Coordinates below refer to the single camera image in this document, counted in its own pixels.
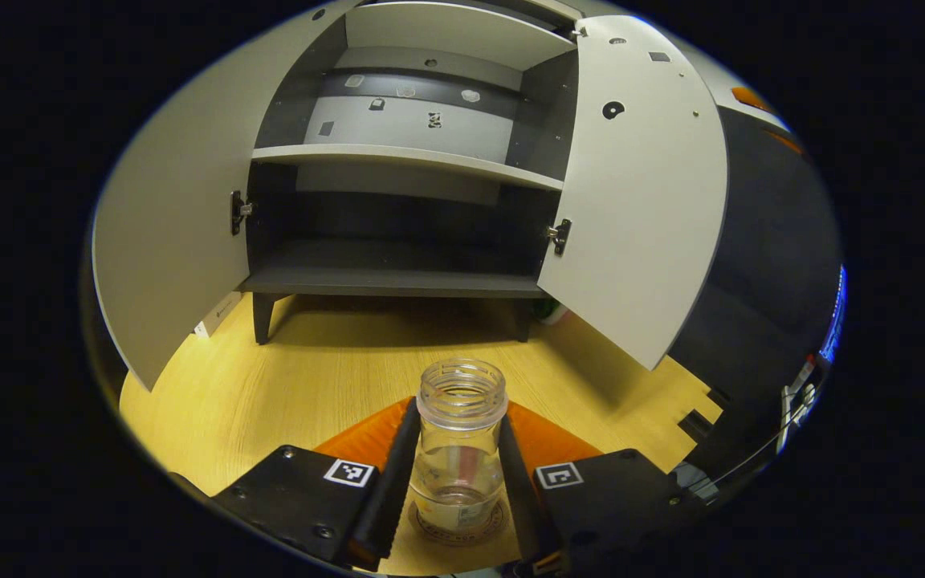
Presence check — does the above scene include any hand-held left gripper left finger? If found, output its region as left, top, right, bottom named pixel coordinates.
left=212, top=397, right=423, bottom=572

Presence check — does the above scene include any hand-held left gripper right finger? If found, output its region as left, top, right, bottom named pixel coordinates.
left=497, top=401, right=708, bottom=577

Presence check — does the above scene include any round brown coaster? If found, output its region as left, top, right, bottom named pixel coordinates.
left=408, top=498, right=508, bottom=547

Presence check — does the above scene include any clear glass bottle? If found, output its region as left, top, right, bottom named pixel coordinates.
left=413, top=357, right=509, bottom=537

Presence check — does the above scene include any white cabinet door cat sticker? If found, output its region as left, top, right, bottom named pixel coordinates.
left=537, top=14, right=730, bottom=372

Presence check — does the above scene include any white and grey cabinet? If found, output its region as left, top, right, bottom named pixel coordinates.
left=239, top=0, right=584, bottom=346

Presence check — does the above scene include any white cabinet door phone sticker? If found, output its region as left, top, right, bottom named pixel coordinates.
left=92, top=0, right=363, bottom=392

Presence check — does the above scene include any blue lit screen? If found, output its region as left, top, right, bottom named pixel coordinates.
left=820, top=265, right=849, bottom=366

